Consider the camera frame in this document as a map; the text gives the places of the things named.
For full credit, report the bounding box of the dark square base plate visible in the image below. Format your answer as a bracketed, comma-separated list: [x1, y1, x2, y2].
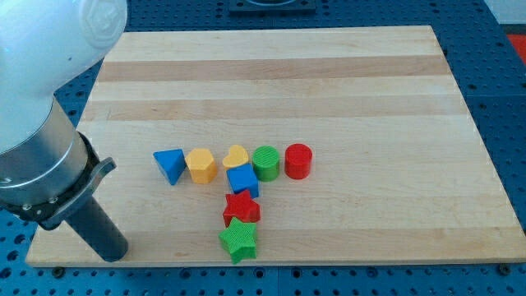
[228, 0, 316, 15]

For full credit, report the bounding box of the black metal tool mount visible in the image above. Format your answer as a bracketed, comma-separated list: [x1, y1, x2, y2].
[1, 132, 117, 230]

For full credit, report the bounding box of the red star block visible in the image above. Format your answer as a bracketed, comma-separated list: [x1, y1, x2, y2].
[223, 190, 261, 227]

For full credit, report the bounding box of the green cylinder block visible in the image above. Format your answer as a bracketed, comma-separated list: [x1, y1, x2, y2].
[252, 146, 280, 182]

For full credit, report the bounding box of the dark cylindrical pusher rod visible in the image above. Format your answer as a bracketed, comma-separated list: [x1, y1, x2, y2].
[66, 197, 128, 262]

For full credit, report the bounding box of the green star block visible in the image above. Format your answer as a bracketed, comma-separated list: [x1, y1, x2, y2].
[219, 217, 257, 265]

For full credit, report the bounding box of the red cylinder block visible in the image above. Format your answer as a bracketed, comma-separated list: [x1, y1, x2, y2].
[285, 143, 313, 180]

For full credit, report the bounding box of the blue triangle block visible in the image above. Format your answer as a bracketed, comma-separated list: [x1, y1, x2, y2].
[153, 149, 187, 186]

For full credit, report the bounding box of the yellow hexagon block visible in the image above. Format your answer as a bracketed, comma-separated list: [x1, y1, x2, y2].
[185, 148, 218, 184]

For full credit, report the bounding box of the blue cube block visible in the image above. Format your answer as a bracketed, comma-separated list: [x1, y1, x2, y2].
[227, 164, 260, 199]

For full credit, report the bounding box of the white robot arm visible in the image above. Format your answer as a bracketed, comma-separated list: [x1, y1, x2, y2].
[1, 0, 128, 262]

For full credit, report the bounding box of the light wooden board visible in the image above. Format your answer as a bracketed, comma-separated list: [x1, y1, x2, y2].
[25, 25, 526, 268]

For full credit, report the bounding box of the yellow heart block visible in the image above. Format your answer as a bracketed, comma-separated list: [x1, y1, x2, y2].
[222, 145, 249, 170]

